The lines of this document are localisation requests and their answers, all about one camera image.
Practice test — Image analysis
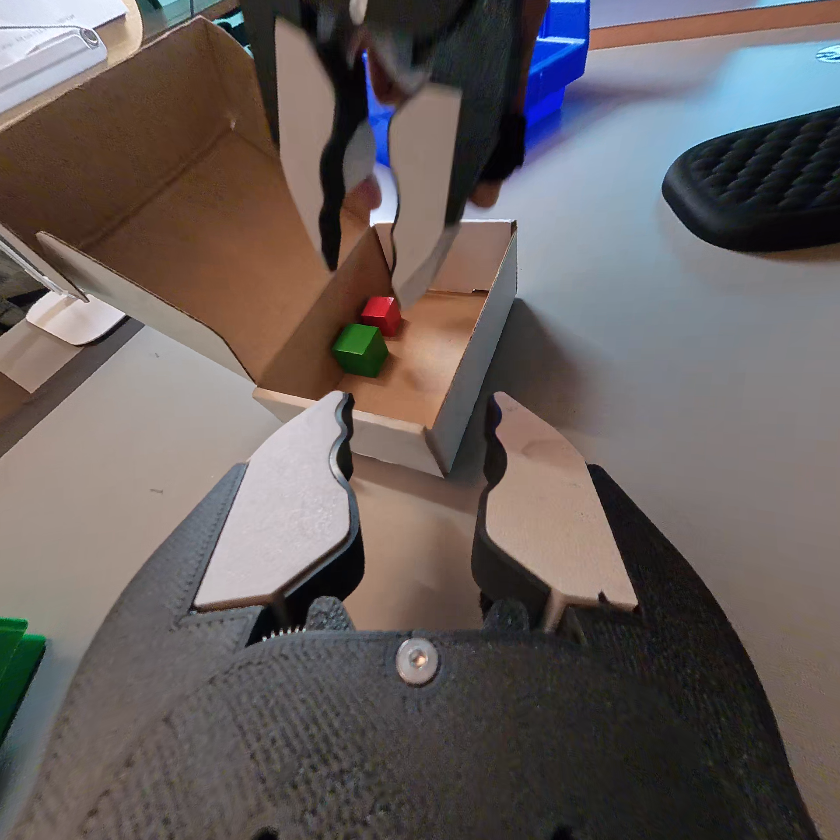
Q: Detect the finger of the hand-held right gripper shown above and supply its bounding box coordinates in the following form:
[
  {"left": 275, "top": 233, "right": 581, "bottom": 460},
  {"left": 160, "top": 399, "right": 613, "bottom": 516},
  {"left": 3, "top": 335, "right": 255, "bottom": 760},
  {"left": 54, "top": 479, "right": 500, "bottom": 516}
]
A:
[
  {"left": 387, "top": 84, "right": 463, "bottom": 311},
  {"left": 273, "top": 16, "right": 370, "bottom": 271}
]

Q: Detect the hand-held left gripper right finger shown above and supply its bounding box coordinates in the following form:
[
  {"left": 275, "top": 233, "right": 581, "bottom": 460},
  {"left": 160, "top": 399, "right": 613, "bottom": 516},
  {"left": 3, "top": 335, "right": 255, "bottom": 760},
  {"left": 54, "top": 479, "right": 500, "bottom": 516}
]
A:
[{"left": 471, "top": 392, "right": 639, "bottom": 631}]

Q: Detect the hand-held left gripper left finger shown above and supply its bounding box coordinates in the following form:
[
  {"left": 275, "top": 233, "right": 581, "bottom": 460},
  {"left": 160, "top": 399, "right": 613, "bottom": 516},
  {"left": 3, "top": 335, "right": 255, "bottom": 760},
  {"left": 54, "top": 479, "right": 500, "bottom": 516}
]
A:
[{"left": 192, "top": 392, "right": 364, "bottom": 632}]

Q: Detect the blue plastic bin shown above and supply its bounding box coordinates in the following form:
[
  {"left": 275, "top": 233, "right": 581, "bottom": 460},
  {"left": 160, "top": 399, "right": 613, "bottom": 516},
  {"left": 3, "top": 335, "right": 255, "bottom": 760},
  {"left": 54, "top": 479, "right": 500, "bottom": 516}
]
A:
[{"left": 361, "top": 0, "right": 592, "bottom": 165}]

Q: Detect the red cube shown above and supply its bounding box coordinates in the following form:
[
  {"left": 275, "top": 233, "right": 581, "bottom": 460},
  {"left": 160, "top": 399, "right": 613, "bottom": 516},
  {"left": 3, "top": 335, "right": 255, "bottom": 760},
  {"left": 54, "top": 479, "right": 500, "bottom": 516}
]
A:
[{"left": 360, "top": 295, "right": 403, "bottom": 337}]

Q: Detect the white cardboard mailer box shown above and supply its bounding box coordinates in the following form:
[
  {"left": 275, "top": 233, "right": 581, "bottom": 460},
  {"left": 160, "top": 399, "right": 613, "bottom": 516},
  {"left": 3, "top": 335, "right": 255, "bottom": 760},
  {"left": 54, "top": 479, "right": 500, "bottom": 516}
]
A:
[{"left": 0, "top": 16, "right": 519, "bottom": 476}]

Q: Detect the green cube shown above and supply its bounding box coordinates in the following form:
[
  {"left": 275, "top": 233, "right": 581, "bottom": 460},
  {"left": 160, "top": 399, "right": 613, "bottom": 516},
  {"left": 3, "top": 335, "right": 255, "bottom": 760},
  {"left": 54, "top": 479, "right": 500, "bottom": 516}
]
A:
[{"left": 330, "top": 323, "right": 389, "bottom": 378}]

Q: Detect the green plastic bin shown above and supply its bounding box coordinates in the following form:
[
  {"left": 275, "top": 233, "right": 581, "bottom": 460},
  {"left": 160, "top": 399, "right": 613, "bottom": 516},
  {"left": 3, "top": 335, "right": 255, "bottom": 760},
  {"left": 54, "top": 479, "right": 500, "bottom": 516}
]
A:
[{"left": 0, "top": 617, "right": 47, "bottom": 746}]

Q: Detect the grey desk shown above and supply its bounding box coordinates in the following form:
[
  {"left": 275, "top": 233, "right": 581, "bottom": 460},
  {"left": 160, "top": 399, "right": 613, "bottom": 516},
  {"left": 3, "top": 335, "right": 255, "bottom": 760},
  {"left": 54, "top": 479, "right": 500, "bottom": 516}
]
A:
[{"left": 0, "top": 0, "right": 840, "bottom": 840}]

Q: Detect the person's right hand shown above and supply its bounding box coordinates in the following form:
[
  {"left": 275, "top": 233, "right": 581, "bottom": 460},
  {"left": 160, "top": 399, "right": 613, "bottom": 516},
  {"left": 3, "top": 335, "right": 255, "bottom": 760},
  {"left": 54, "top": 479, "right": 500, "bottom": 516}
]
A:
[{"left": 341, "top": 49, "right": 506, "bottom": 212}]

